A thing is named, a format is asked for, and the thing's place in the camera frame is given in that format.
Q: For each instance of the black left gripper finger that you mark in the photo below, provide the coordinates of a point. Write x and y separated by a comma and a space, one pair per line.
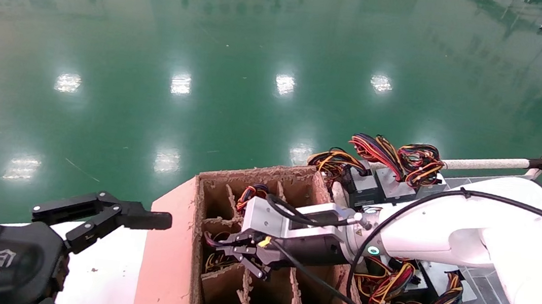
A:
148, 220

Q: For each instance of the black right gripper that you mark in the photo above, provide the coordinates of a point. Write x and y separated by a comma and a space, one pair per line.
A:
310, 251

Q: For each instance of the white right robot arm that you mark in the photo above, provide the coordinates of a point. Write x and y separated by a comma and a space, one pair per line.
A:
518, 262

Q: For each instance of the brown cardboard divider box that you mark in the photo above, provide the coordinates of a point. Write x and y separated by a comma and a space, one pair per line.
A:
166, 262

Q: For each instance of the long white frame rail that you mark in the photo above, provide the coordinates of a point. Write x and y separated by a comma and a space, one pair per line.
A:
484, 163

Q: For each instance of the short white frame rail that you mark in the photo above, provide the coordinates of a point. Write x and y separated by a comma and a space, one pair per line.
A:
534, 174

